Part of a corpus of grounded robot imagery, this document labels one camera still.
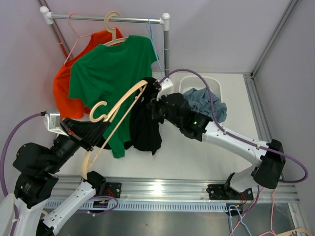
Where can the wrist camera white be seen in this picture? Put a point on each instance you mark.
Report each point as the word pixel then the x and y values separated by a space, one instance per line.
pixel 52 121
pixel 165 87

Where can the metal clothes rack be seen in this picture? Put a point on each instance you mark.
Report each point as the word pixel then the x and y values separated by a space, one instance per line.
pixel 164 21

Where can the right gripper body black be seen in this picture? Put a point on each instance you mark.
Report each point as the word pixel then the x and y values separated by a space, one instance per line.
pixel 160 109

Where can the black t shirt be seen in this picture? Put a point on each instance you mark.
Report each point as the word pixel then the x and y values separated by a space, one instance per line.
pixel 138 130

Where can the grey blue t shirt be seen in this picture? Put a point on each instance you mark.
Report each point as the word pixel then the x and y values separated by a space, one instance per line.
pixel 199 101

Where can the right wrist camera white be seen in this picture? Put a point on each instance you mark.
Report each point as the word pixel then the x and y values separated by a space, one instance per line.
pixel 165 87

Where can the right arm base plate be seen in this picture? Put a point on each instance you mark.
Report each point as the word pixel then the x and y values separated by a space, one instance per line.
pixel 224 193

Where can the green t shirt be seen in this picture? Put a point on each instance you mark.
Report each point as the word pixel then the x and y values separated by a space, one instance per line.
pixel 106 73

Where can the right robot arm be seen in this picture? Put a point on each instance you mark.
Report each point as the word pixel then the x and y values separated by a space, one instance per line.
pixel 267 159

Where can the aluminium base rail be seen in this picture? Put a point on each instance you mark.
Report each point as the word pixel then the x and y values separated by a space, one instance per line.
pixel 168 195

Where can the aluminium frame post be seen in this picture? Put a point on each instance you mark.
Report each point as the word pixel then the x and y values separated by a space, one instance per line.
pixel 275 35

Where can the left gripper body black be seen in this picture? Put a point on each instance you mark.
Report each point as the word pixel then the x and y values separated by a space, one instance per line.
pixel 67 146

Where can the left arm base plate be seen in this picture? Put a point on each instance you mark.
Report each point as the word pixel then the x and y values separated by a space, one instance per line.
pixel 113 189

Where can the white plastic basket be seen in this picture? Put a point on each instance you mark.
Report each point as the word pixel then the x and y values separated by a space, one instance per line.
pixel 194 82

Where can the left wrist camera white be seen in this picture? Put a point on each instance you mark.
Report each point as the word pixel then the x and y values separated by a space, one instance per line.
pixel 52 121

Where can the blue wire hanger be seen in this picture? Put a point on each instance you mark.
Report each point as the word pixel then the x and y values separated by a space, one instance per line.
pixel 151 35

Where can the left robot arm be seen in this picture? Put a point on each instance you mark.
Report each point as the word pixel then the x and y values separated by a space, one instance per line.
pixel 37 165

